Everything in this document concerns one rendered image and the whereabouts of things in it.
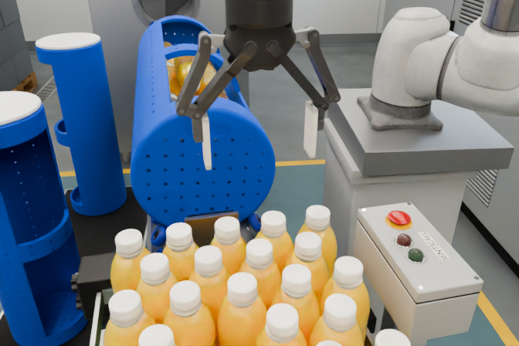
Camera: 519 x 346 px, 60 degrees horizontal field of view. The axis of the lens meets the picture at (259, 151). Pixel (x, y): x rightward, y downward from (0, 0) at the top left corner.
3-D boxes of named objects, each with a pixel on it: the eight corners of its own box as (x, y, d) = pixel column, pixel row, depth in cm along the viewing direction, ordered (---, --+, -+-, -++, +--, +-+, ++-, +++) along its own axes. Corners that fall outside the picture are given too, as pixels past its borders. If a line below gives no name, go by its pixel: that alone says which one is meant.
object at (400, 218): (403, 213, 76) (404, 208, 75) (414, 226, 73) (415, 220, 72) (383, 216, 75) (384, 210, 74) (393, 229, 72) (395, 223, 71)
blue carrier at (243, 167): (215, 93, 173) (219, 16, 161) (269, 231, 98) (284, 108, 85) (139, 91, 167) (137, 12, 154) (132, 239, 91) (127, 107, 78)
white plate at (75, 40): (81, 29, 224) (82, 32, 224) (25, 39, 206) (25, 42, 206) (111, 39, 207) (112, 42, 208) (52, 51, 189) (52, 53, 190)
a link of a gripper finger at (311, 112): (305, 100, 58) (310, 100, 58) (303, 148, 62) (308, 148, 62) (313, 109, 56) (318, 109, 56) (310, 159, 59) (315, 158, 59)
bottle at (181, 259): (168, 313, 81) (157, 230, 73) (207, 308, 82) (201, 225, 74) (167, 345, 75) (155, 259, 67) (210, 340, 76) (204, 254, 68)
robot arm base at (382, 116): (413, 93, 132) (417, 76, 129) (444, 130, 113) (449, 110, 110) (351, 94, 131) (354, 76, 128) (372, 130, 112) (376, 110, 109)
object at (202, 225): (238, 256, 92) (236, 205, 86) (240, 265, 90) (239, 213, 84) (188, 264, 90) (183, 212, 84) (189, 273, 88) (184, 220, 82)
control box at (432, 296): (402, 245, 84) (411, 199, 79) (469, 332, 66) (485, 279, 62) (351, 253, 82) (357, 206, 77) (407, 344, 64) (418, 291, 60)
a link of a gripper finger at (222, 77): (260, 49, 50) (251, 42, 50) (198, 124, 53) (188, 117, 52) (253, 41, 54) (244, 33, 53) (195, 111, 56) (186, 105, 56)
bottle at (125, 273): (174, 330, 78) (163, 245, 69) (141, 358, 73) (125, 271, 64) (147, 310, 82) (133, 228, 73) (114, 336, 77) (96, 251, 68)
